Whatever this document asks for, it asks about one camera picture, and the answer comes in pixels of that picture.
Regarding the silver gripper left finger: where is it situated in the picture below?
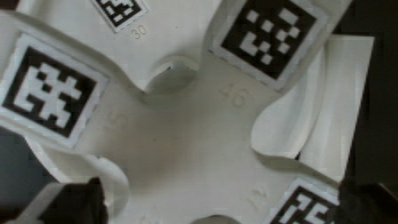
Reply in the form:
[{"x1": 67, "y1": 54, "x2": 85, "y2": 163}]
[{"x1": 5, "y1": 176, "x2": 110, "y2": 224}]

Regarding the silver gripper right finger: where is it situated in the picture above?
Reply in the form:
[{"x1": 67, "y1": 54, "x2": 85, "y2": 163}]
[{"x1": 335, "y1": 177, "x2": 398, "y2": 224}]

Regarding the white cross-shaped table base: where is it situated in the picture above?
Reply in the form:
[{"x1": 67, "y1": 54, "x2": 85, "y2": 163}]
[{"x1": 0, "y1": 0, "x2": 351, "y2": 224}]

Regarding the white round table top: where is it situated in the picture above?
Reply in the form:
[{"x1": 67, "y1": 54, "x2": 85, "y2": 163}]
[{"x1": 17, "y1": 0, "x2": 373, "y2": 219}]

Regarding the white cylindrical table leg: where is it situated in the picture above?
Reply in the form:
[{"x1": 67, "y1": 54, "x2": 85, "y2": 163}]
[{"x1": 143, "y1": 55, "x2": 199, "y2": 95}]

